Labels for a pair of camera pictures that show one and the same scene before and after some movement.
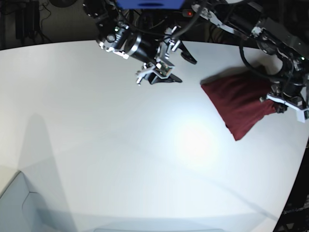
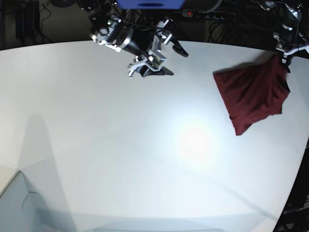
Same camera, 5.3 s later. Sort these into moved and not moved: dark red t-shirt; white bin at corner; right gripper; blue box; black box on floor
Moved: dark red t-shirt; right gripper
Not moved: white bin at corner; black box on floor; blue box
